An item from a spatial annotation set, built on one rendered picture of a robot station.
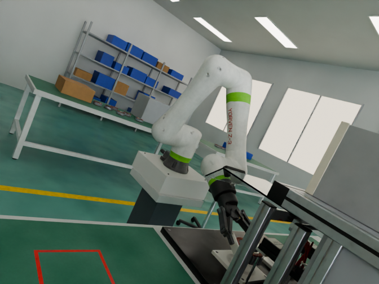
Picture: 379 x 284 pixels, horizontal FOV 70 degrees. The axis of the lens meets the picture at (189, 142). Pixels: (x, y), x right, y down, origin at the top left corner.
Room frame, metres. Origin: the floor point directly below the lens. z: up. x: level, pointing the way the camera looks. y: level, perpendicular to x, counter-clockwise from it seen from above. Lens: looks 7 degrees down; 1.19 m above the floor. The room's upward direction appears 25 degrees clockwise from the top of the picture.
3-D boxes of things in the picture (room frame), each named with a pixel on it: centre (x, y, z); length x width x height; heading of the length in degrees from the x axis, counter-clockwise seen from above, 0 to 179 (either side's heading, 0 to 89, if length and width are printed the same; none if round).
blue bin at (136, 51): (6.87, 2.27, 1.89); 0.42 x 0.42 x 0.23; 38
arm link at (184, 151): (1.47, 0.03, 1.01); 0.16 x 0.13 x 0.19; 131
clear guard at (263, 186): (0.83, -0.29, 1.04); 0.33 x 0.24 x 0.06; 40
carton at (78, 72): (6.30, 2.95, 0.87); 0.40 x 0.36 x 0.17; 40
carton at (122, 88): (6.90, 2.24, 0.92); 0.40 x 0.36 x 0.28; 40
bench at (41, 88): (3.56, 0.98, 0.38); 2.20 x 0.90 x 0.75; 130
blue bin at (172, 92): (7.87, 1.07, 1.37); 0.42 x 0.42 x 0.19; 41
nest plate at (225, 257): (0.87, -0.33, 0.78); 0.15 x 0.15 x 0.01; 40
